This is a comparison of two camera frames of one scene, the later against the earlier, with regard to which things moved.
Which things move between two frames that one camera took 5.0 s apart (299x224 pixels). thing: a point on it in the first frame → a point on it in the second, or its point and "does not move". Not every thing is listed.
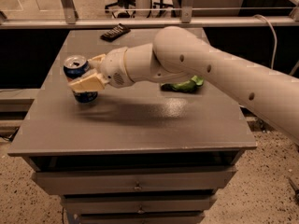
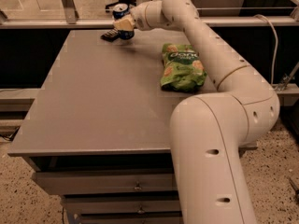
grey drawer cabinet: [136, 155] does not move
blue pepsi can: [74, 66] → [120, 10]
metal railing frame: [70, 19] does not move
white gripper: [112, 66] → [137, 18]
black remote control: [115, 33] does not move
